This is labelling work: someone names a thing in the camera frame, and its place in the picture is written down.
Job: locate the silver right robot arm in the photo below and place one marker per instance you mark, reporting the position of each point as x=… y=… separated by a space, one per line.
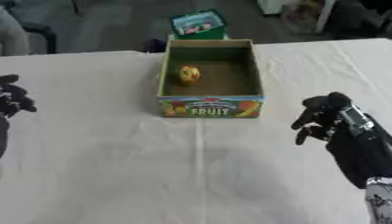
x=380 y=201

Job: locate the black chair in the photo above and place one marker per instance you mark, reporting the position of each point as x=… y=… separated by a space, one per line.
x=41 y=36

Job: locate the yellow red toy fruit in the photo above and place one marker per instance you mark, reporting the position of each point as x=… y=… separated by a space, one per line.
x=189 y=75

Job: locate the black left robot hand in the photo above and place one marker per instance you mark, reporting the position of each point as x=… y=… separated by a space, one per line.
x=11 y=96

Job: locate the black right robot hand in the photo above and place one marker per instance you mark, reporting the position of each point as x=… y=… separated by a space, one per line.
x=357 y=151

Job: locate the open cardboard box green inside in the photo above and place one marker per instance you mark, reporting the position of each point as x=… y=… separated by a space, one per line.
x=210 y=76

